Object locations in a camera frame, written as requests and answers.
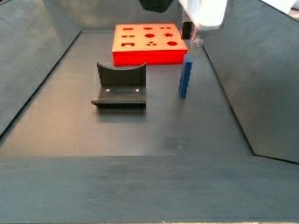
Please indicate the red shape-sorting board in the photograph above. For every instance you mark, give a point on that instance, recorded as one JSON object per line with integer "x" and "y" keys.
{"x": 154, "y": 44}

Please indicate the blue square-circle peg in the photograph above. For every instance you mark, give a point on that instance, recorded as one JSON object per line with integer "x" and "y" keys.
{"x": 186, "y": 75}

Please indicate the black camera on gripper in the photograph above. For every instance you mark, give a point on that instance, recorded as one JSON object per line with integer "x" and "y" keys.
{"x": 158, "y": 6}

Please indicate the black curved holder stand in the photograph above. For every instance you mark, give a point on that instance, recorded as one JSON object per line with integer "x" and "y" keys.
{"x": 122, "y": 86}

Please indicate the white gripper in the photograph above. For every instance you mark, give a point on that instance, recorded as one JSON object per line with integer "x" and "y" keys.
{"x": 206, "y": 14}

